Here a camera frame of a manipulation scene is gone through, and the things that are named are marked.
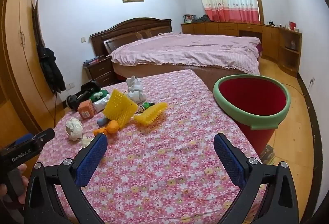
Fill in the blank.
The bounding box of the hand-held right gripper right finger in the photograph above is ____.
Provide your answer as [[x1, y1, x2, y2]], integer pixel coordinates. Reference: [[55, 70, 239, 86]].
[[213, 133, 300, 224]]

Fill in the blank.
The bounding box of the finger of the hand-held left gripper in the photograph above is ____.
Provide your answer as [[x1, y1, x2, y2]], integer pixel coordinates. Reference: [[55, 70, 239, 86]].
[[32, 128, 56, 144]]

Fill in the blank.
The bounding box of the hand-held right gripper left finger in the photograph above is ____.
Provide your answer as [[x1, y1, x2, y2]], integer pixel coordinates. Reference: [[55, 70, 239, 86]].
[[24, 133, 108, 224]]

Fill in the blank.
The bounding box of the white paper ball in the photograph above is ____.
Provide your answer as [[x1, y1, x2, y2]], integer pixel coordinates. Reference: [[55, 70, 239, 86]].
[[65, 117, 84, 141]]

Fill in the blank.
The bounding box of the orange cardboard box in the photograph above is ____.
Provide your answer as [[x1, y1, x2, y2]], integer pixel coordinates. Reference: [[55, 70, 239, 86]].
[[78, 99, 97, 120]]

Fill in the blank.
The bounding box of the white plastic packet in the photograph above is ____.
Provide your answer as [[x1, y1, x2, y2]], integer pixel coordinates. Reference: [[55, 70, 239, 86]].
[[93, 98, 111, 114]]

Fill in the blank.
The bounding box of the yellow spiky plastic basket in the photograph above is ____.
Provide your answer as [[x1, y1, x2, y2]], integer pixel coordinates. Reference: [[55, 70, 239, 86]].
[[103, 89, 138, 128]]

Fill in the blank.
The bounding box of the red bucket with green rim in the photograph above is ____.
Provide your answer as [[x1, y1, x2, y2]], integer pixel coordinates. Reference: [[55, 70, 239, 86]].
[[213, 75, 292, 155]]

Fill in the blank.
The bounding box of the yellow spiky plastic piece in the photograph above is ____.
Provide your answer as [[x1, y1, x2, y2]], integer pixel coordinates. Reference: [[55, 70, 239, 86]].
[[134, 101, 168, 125]]

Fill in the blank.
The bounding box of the small green toy car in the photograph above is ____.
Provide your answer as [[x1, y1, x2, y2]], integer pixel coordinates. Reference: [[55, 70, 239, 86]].
[[139, 102, 156, 113]]

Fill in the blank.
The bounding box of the white towel rabbit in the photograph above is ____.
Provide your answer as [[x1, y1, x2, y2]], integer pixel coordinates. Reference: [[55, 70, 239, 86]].
[[126, 76, 147, 104]]

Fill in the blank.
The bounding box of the person's left hand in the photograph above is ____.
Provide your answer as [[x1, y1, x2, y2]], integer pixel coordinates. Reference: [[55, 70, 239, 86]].
[[0, 164, 29, 204]]

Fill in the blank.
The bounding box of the pink floral tablecloth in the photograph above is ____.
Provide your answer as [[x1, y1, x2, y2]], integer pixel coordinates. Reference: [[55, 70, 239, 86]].
[[36, 69, 268, 224]]

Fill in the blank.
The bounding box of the black suction phone holder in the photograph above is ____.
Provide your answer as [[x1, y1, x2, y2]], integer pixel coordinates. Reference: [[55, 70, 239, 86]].
[[67, 80, 102, 111]]

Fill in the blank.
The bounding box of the black jacket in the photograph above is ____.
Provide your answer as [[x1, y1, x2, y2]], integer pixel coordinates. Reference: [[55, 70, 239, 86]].
[[37, 47, 67, 93]]

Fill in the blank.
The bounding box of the green plush pumpkin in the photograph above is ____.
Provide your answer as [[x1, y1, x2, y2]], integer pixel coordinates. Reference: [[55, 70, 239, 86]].
[[89, 89, 111, 101]]

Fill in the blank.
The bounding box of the wooden wardrobe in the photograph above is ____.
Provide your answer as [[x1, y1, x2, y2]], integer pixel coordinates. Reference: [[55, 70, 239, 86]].
[[0, 0, 65, 142]]

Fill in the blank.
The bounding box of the dark wooden nightstand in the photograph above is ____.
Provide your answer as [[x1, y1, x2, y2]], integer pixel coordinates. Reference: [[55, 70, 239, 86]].
[[83, 57, 117, 87]]

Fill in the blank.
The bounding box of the brown bed base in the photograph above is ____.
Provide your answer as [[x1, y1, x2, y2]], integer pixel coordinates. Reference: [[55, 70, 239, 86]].
[[112, 60, 260, 86]]

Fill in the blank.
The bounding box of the pink checked bedspread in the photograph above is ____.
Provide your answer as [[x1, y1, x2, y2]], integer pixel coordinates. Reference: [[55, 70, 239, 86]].
[[107, 32, 261, 76]]

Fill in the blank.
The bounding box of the low wooden cabinet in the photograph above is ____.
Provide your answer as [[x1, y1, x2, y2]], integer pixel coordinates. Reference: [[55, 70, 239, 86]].
[[181, 21, 280, 63]]

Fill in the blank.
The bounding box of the wooden corner shelf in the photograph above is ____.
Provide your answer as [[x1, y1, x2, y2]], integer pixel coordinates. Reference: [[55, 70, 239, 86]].
[[278, 27, 302, 78]]

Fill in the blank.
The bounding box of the dark wooden headboard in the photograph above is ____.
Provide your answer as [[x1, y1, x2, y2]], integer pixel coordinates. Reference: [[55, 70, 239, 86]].
[[89, 19, 172, 57]]

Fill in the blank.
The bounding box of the dark clothes pile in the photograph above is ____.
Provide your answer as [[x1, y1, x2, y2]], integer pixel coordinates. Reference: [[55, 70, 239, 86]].
[[193, 15, 212, 23]]

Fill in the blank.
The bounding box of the thin floor cable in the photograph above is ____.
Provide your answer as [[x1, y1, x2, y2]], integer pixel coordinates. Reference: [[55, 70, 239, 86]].
[[282, 82, 312, 97]]

